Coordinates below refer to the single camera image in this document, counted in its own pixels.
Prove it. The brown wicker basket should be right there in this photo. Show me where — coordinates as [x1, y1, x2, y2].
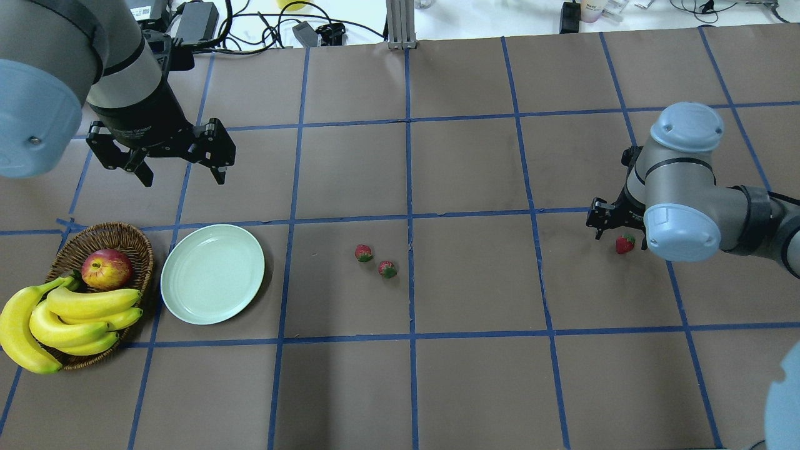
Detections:
[43, 222, 154, 371]

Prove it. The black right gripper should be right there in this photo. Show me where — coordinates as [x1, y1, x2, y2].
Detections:
[586, 146, 646, 240]

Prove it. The red strawberry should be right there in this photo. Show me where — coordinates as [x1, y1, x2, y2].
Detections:
[354, 243, 374, 263]
[614, 233, 637, 254]
[377, 260, 398, 279]

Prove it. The red yellow apple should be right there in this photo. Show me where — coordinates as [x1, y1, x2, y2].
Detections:
[80, 249, 134, 291]

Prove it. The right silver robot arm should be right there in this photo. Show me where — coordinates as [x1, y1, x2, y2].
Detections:
[586, 102, 798, 334]

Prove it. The white paper cup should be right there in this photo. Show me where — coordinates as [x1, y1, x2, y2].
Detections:
[578, 0, 609, 23]

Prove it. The pale green plate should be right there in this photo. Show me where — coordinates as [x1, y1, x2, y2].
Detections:
[160, 223, 266, 326]

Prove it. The yellow banana bunch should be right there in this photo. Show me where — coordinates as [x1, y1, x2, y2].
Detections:
[1, 277, 143, 375]

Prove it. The black power adapter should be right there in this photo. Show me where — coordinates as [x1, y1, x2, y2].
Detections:
[172, 1, 219, 45]

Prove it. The aluminium frame post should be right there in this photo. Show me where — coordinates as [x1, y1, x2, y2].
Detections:
[386, 0, 418, 49]

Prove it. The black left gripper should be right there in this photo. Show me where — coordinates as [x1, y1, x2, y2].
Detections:
[87, 100, 236, 188]

